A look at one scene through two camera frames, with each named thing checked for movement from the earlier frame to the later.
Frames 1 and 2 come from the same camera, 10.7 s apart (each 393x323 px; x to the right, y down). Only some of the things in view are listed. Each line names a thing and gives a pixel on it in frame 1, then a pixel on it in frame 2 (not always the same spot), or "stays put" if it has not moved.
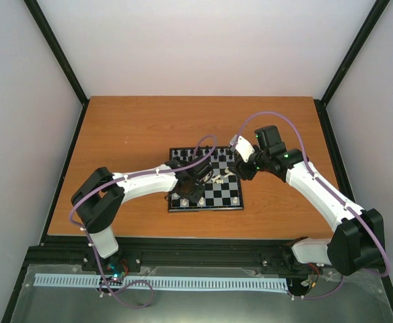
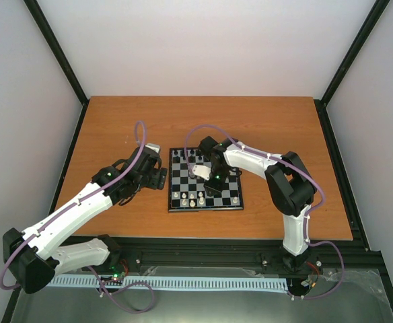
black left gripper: (196, 198) to (158, 182)
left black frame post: (60, 57) stays put
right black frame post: (322, 104) stays put
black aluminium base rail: (79, 251) stays put
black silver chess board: (223, 191) stays put
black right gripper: (244, 173) to (217, 189)
